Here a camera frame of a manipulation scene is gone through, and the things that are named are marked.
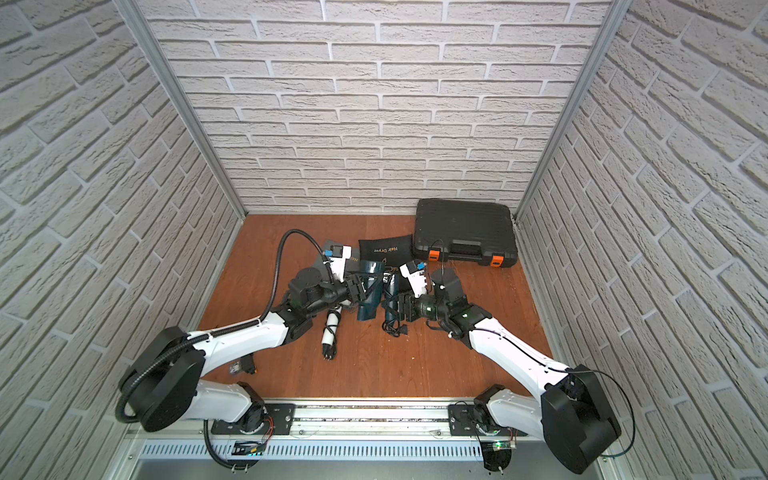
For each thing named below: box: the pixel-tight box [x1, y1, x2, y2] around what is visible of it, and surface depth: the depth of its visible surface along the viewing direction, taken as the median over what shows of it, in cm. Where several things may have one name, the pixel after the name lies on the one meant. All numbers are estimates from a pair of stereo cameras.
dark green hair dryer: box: [357, 260, 409, 338], surface depth 76 cm
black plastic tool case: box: [412, 198, 518, 268], surface depth 109 cm
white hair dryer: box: [322, 304, 343, 361], surface depth 87 cm
